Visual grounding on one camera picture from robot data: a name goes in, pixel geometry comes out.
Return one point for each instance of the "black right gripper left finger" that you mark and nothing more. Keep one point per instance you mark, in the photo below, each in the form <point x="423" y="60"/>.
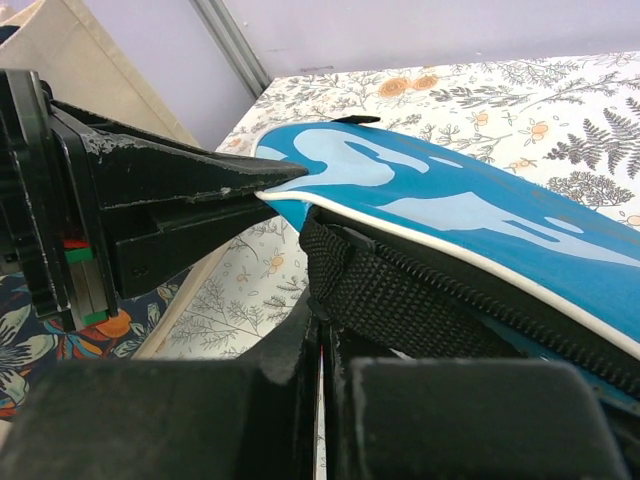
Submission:
<point x="251" y="417"/>

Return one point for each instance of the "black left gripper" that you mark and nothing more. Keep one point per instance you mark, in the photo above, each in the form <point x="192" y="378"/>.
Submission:
<point x="50" y="233"/>

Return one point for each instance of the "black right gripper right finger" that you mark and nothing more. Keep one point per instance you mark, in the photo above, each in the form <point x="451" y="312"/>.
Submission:
<point x="392" y="418"/>

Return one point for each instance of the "blue badminton racket cover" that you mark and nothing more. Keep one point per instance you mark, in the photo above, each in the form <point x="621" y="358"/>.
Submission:
<point x="435" y="254"/>

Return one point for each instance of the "cream canvas tote bag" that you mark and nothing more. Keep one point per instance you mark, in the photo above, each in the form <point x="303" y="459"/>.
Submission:
<point x="75" y="54"/>

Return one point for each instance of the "floral tablecloth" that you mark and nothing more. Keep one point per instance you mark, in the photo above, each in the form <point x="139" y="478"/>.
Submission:
<point x="570" y="124"/>

